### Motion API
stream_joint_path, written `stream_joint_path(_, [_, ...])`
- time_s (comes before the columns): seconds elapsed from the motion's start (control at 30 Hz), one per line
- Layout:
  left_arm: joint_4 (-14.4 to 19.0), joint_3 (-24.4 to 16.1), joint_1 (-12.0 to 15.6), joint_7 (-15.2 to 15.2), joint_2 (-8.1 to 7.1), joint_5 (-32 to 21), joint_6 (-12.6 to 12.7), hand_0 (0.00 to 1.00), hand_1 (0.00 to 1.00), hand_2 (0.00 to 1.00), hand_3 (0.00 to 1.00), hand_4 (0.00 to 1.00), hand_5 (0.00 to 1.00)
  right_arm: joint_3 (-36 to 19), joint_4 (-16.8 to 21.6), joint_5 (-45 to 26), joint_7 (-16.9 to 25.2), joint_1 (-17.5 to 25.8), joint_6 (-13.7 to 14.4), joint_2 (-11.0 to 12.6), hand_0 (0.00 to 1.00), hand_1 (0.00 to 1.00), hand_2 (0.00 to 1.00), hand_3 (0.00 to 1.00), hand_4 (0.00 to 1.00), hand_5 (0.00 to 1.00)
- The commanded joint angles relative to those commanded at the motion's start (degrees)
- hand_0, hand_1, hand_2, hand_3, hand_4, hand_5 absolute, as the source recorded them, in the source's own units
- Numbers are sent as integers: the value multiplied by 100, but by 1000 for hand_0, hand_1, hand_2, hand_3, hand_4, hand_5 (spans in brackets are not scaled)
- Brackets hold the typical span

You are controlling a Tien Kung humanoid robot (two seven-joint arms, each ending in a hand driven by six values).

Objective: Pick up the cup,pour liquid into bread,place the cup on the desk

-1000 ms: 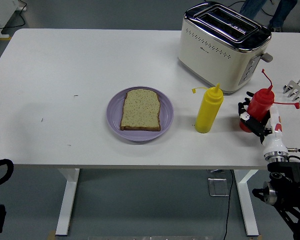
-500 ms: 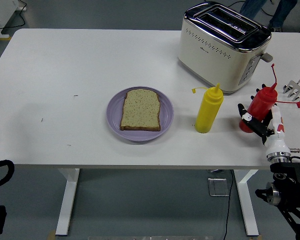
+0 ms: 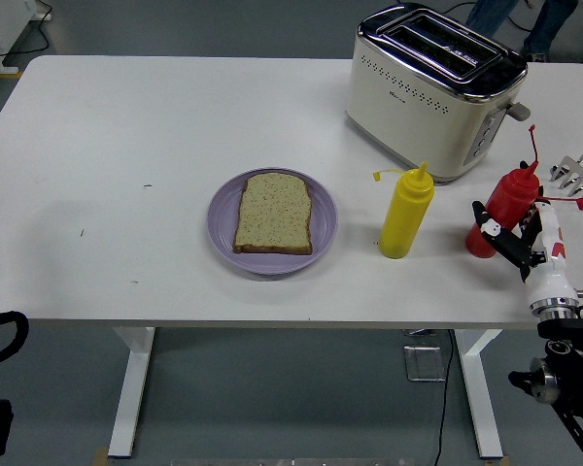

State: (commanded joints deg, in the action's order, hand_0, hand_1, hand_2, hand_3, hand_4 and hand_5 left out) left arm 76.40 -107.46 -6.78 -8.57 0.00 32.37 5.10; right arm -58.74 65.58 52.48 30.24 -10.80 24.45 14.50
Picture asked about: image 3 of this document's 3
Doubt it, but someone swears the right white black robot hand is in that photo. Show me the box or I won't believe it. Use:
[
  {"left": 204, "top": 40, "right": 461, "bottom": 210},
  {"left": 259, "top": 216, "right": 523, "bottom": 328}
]
[{"left": 470, "top": 196, "right": 580, "bottom": 309}]

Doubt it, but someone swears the red squeeze bottle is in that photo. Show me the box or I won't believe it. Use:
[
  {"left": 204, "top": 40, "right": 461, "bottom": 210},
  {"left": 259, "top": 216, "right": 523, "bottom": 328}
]
[{"left": 464, "top": 124, "right": 583, "bottom": 259}]

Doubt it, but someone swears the speckled bread slice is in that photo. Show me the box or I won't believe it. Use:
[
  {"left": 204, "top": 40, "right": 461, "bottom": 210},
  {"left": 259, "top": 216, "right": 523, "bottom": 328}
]
[{"left": 231, "top": 172, "right": 314, "bottom": 256}]

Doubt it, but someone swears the white table leg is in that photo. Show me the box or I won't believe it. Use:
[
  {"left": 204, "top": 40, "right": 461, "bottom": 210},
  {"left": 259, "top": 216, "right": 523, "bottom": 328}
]
[
  {"left": 454, "top": 328, "right": 505, "bottom": 459},
  {"left": 107, "top": 326, "right": 156, "bottom": 459}
]

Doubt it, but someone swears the metal floor socket plate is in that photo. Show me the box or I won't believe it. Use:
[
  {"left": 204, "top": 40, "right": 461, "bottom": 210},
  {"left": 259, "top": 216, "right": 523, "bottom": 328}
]
[{"left": 402, "top": 345, "right": 447, "bottom": 383}]

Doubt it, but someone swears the yellow squeeze bottle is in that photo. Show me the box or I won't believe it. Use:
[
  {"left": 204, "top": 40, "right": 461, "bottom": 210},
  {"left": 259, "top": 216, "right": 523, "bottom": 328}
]
[{"left": 371, "top": 160, "right": 436, "bottom": 260}]

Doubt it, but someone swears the cream chrome toaster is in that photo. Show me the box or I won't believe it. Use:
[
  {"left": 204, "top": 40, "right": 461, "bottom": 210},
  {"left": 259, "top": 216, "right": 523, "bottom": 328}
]
[{"left": 344, "top": 2, "right": 532, "bottom": 184}]

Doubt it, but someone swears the person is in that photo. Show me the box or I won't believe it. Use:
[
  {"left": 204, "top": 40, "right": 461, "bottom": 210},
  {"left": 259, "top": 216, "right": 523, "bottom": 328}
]
[{"left": 465, "top": 0, "right": 579, "bottom": 63}]

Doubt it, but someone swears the purple round plate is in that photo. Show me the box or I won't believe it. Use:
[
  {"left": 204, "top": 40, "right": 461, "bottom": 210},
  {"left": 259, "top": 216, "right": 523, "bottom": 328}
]
[{"left": 206, "top": 167, "right": 339, "bottom": 277}]

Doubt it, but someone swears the white equipment cabinet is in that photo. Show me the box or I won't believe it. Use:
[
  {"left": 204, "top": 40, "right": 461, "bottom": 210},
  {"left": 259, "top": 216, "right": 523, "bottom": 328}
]
[{"left": 0, "top": 0, "right": 54, "bottom": 79}]

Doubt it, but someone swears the black floor cable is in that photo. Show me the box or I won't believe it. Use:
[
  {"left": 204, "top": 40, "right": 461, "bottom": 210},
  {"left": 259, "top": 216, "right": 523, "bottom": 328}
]
[{"left": 431, "top": 329, "right": 456, "bottom": 466}]

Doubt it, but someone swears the black cable by cabinet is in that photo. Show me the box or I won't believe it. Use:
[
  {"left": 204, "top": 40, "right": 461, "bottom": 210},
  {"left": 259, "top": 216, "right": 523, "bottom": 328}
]
[{"left": 0, "top": 0, "right": 54, "bottom": 60}]

